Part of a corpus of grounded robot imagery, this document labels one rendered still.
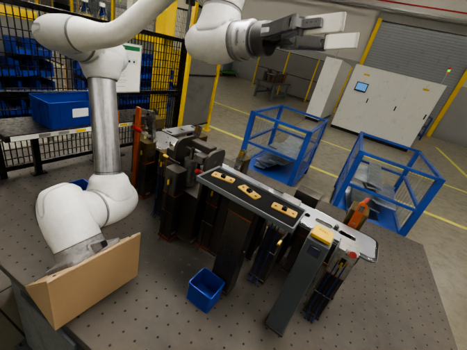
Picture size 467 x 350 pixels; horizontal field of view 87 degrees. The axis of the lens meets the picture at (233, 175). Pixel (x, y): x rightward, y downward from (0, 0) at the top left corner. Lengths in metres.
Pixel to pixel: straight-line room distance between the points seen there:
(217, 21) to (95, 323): 0.97
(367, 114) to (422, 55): 6.59
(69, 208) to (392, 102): 8.67
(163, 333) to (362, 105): 8.51
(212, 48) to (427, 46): 14.61
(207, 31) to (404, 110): 8.51
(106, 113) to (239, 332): 0.96
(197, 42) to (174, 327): 0.90
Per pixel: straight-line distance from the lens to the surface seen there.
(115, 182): 1.09
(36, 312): 1.17
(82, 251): 0.97
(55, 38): 1.02
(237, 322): 1.07
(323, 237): 0.79
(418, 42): 15.11
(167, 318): 1.03
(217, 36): 0.68
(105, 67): 1.11
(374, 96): 8.93
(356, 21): 15.39
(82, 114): 1.57
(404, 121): 9.07
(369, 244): 1.21
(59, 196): 1.00
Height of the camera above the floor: 1.58
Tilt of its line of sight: 27 degrees down
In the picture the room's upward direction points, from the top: 15 degrees clockwise
